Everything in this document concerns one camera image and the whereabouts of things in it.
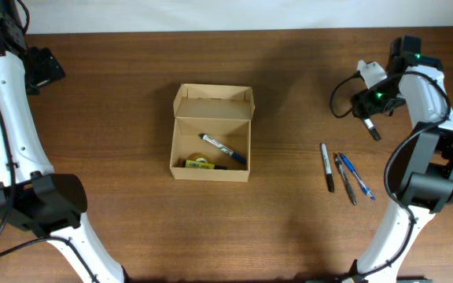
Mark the blue ballpoint pen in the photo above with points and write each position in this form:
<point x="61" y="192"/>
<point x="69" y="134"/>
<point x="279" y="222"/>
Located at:
<point x="362" y="185"/>

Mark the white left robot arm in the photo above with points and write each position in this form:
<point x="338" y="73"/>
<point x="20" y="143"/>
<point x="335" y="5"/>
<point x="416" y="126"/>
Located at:
<point x="36" y="203"/>

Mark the grey black pen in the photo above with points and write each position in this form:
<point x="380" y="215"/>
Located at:
<point x="347" y="184"/>

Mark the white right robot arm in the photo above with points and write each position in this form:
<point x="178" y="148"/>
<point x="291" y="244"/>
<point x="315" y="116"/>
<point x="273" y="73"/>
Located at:
<point x="418" y="176"/>

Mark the brown cardboard box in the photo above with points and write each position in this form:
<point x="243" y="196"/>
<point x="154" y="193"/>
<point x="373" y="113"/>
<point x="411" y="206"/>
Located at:
<point x="224" y="113"/>

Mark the black cap whiteboard marker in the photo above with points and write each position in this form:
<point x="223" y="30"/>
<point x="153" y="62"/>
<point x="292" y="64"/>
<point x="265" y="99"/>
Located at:
<point x="372" y="129"/>

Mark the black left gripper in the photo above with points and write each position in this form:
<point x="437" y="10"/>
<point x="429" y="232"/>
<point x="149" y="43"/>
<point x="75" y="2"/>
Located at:
<point x="49" y="68"/>

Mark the yellow tape roll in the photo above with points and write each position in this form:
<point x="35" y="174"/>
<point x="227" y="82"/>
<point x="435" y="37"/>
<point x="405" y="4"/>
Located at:
<point x="199" y="157"/>

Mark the black permanent marker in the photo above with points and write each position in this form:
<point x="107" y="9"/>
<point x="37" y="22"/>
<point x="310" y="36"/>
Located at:
<point x="327" y="167"/>

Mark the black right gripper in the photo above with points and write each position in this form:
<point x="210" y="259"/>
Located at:
<point x="362" y="103"/>

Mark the blue cap whiteboard marker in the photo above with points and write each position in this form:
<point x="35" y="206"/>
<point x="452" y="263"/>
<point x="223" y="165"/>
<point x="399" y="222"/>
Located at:
<point x="230" y="152"/>

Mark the yellow highlighter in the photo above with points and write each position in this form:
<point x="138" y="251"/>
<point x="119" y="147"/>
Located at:
<point x="191" y="164"/>

